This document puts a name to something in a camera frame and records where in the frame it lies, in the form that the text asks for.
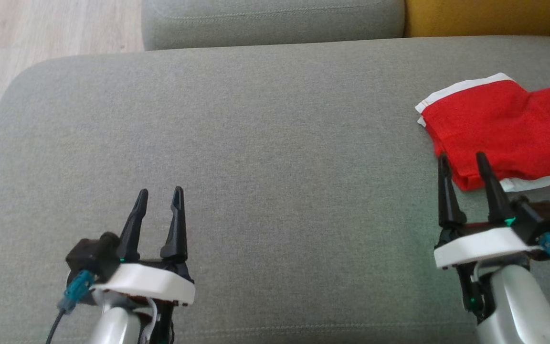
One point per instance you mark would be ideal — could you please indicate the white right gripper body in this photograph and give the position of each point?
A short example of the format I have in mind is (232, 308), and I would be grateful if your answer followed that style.
(480, 243)

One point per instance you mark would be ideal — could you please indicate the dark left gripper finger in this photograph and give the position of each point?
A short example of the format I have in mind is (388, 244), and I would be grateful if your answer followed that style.
(132, 234)
(177, 234)

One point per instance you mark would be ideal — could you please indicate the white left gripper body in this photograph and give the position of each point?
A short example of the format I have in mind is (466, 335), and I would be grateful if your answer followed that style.
(151, 282)

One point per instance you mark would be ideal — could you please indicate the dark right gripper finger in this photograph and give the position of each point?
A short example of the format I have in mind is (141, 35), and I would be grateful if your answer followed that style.
(494, 200)
(448, 200)

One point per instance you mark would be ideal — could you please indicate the red shorts with white stripe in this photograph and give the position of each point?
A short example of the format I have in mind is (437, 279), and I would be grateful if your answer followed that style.
(475, 124)

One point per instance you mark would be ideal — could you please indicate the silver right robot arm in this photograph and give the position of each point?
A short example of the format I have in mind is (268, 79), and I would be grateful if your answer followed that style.
(518, 306)

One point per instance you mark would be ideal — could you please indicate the yellow sofa cushion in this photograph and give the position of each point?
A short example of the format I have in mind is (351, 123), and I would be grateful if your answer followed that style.
(485, 16)

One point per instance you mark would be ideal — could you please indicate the grey sofa back cushion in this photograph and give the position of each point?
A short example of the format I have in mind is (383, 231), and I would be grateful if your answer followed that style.
(265, 24)

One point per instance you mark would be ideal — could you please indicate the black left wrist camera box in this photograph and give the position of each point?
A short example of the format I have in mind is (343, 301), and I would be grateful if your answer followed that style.
(91, 255)

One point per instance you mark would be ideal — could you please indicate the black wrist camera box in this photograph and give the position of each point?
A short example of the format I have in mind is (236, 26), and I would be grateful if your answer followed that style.
(540, 222)
(91, 255)

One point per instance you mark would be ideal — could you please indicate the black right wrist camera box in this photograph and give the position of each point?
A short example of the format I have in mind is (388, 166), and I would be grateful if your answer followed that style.
(540, 222)

